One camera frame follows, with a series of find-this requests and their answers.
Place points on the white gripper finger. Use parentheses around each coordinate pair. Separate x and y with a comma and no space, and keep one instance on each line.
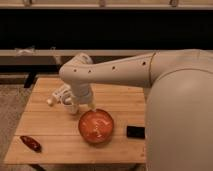
(92,106)
(50,101)

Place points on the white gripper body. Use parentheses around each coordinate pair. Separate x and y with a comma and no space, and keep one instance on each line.
(63,96)

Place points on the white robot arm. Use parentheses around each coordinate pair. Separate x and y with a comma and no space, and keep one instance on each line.
(179,108)

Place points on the orange ceramic bowl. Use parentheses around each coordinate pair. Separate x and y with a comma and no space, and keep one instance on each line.
(96,126)

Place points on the dark red pepper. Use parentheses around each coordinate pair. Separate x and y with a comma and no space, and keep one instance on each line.
(31,143)

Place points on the wooden table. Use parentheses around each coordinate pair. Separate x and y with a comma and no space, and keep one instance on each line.
(57,131)

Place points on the black rectangular block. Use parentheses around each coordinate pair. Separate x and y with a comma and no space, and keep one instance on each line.
(135,132)

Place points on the wooden rail beam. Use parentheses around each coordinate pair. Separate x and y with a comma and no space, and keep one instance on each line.
(53,56)

